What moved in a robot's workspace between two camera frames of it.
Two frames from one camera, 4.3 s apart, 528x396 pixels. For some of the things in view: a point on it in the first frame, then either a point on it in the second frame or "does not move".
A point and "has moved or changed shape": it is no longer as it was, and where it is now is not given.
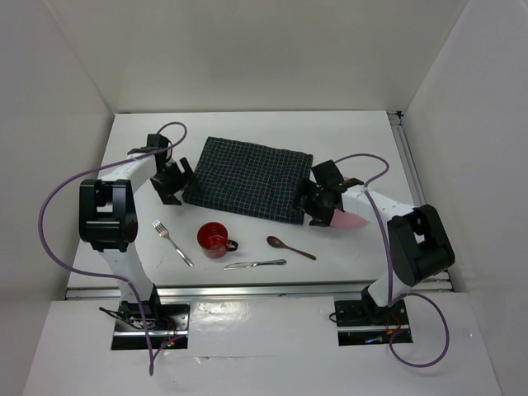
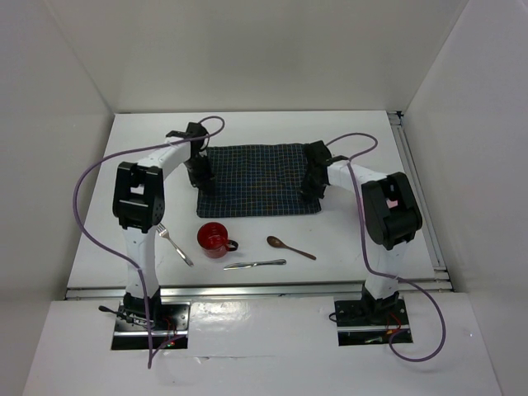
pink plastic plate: x=345 y=220 has moved or changed shape
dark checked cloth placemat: x=249 y=181 has moved or changed shape
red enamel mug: x=213 y=238 does not move
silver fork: x=163 y=232 does not move
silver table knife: x=252 y=264 does not move
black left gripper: x=186 y=176 → x=202 y=181
